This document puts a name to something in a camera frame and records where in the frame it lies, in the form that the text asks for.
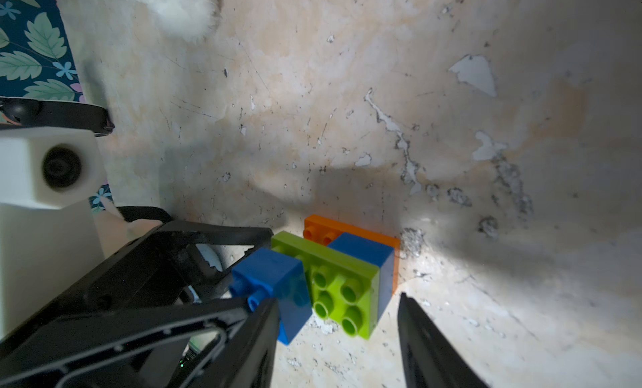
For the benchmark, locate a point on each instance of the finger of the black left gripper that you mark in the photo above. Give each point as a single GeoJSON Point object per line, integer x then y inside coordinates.
{"type": "Point", "coordinates": [74, 345]}
{"type": "Point", "coordinates": [160, 269]}

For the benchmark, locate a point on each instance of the white teddy bear pink shirt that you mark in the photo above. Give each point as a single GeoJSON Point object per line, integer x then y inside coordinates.
{"type": "Point", "coordinates": [192, 20]}

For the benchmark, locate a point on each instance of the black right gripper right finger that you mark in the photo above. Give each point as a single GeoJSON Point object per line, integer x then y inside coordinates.
{"type": "Point", "coordinates": [429, 359]}

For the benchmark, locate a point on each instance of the green lego brick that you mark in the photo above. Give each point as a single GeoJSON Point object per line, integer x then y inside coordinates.
{"type": "Point", "coordinates": [340, 288]}

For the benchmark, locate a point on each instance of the orange lego brick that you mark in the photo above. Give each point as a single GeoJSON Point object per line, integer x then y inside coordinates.
{"type": "Point", "coordinates": [324, 231]}

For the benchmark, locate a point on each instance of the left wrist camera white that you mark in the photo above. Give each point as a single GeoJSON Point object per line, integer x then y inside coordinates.
{"type": "Point", "coordinates": [48, 234]}

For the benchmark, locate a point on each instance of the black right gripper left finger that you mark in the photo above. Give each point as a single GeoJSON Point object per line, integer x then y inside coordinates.
{"type": "Point", "coordinates": [247, 360]}

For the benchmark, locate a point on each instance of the small blue lego brick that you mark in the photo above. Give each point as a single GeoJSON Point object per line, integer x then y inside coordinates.
{"type": "Point", "coordinates": [268, 274]}
{"type": "Point", "coordinates": [371, 267]}

